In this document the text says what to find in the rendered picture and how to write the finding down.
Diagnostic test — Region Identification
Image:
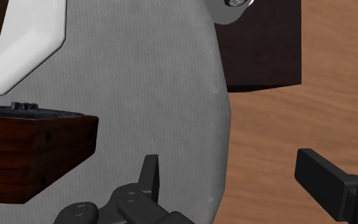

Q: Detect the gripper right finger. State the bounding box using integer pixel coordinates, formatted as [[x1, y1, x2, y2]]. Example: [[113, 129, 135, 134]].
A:
[[294, 148, 358, 224]]

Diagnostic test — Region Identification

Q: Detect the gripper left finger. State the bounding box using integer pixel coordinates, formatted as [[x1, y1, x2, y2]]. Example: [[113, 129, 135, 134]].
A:
[[53, 154, 196, 224]]

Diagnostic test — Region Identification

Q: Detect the dark wooden box with knobs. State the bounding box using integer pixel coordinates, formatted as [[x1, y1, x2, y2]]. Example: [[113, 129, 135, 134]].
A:
[[0, 101, 100, 205]]

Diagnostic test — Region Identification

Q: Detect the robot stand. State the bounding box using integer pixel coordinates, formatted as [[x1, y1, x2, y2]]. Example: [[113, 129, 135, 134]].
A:
[[214, 0, 303, 94]]

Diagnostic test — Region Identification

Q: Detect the white angular ring-shaped object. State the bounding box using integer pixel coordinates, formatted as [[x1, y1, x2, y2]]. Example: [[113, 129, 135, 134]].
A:
[[0, 0, 67, 98]]

